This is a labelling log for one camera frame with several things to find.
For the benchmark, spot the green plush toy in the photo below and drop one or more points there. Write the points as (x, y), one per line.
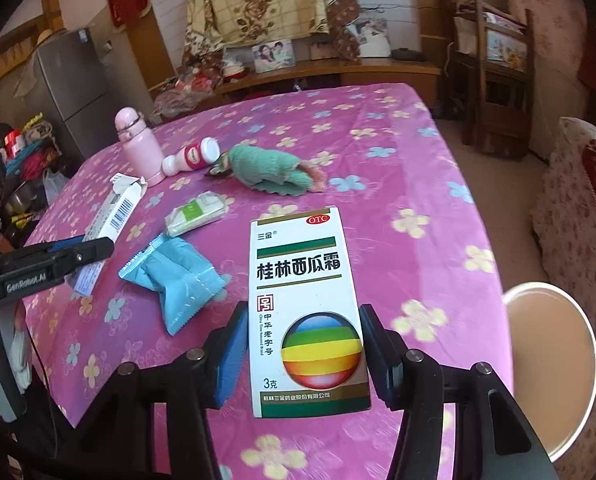
(268, 170)

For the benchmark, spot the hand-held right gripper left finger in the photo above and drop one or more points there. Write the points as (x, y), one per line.
(230, 355)

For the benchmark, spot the white pill bottle pink label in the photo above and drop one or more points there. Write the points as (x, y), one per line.
(187, 157)

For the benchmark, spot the pink water bottle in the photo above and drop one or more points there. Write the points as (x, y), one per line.
(142, 152)

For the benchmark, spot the blue white snack packet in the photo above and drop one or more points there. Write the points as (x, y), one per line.
(182, 280)

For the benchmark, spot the black snack packet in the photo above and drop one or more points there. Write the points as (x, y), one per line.
(216, 167)

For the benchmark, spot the flat black device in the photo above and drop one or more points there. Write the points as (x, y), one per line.
(409, 54)

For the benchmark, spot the pale hanging plastic bag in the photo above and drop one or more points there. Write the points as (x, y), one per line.
(55, 187)

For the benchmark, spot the long white medicine box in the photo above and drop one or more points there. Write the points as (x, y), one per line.
(120, 210)

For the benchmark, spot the clear plastic bags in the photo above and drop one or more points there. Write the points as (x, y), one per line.
(177, 102)

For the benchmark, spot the dark wooden chair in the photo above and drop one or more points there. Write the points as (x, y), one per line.
(498, 110)

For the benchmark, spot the floral covered armchair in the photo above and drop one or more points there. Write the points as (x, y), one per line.
(563, 200)

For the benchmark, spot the white medicine box green stripes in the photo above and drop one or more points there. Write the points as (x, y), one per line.
(303, 280)

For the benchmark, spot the low wooden cabinet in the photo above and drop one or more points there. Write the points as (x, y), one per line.
(378, 75)

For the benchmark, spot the grey refrigerator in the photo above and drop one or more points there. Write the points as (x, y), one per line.
(67, 90)

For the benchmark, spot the red white bowl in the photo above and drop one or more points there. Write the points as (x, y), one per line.
(236, 70)

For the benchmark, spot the large photo print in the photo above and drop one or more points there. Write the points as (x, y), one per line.
(373, 40)

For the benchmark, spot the yellow brown floral quilt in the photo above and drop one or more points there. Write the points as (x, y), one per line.
(258, 5)

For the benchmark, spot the pink floral curtain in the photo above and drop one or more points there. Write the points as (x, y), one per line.
(548, 35)

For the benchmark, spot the pink floral bed sheet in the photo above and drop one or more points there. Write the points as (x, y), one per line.
(378, 170)

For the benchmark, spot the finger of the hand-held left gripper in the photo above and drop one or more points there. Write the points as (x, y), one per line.
(62, 246)
(95, 252)

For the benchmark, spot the green white wrapped packet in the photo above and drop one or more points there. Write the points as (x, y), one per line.
(195, 215)

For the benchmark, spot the wooden door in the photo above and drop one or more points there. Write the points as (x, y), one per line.
(147, 55)

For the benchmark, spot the pile of colourful bags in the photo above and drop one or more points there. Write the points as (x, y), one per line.
(27, 165)

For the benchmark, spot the small framed couple photo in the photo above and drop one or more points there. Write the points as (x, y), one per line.
(273, 55)

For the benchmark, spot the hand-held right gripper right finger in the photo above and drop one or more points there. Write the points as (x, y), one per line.
(378, 355)

